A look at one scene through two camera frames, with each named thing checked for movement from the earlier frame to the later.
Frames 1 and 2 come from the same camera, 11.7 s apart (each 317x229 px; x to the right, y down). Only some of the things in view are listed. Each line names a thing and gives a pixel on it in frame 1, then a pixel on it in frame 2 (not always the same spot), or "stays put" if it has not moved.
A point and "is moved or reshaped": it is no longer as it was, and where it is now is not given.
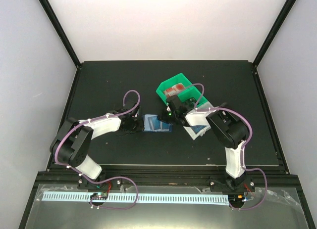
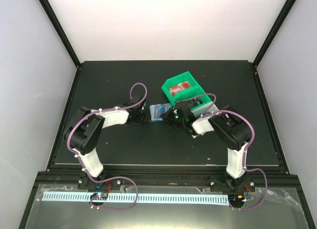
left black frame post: x=52 y=16 stays put
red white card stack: x=174 y=90 is moved or reshaped
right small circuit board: x=237 y=199 stays put
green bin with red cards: x=179 y=85 is moved or reshaped
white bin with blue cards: x=198 y=124 stays put
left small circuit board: x=99 y=196 stays put
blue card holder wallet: x=151 y=123 -> x=156 y=110
